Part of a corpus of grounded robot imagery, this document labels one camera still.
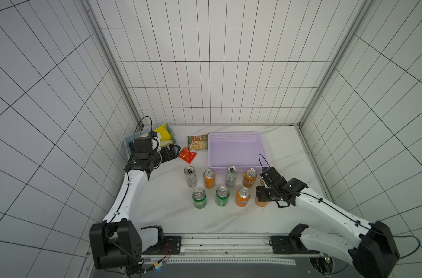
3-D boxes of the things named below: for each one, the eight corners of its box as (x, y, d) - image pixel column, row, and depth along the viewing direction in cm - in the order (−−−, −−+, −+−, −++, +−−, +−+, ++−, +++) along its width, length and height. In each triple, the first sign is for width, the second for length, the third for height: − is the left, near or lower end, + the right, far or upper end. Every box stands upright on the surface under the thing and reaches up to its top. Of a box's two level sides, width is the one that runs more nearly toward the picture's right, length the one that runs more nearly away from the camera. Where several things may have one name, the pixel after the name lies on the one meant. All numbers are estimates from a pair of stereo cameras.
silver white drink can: (186, 187, 91) (183, 175, 80) (187, 178, 95) (184, 165, 84) (197, 187, 91) (195, 175, 80) (197, 178, 95) (195, 165, 84)
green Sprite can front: (194, 208, 84) (192, 201, 76) (194, 197, 88) (193, 189, 80) (206, 208, 84) (206, 201, 76) (206, 197, 88) (206, 189, 80)
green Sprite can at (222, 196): (215, 206, 85) (215, 198, 77) (215, 195, 89) (215, 186, 80) (228, 206, 85) (230, 198, 77) (227, 195, 89) (229, 186, 80)
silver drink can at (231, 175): (225, 187, 92) (227, 174, 81) (225, 178, 95) (227, 165, 84) (234, 187, 92) (237, 175, 81) (233, 178, 95) (236, 165, 84)
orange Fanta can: (235, 207, 85) (238, 199, 76) (234, 196, 89) (237, 187, 80) (247, 207, 85) (251, 199, 76) (245, 196, 89) (249, 187, 80)
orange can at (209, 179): (203, 188, 91) (202, 179, 82) (204, 179, 94) (203, 169, 86) (215, 188, 91) (215, 179, 83) (214, 179, 95) (215, 169, 86)
